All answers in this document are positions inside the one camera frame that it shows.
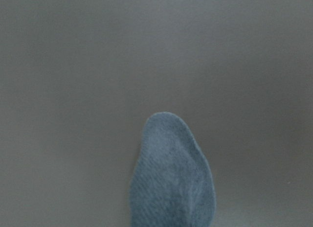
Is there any grey and pink cloth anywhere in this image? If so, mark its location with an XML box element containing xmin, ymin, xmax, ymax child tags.
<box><xmin>129</xmin><ymin>112</ymin><xmax>216</xmax><ymax>227</ymax></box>

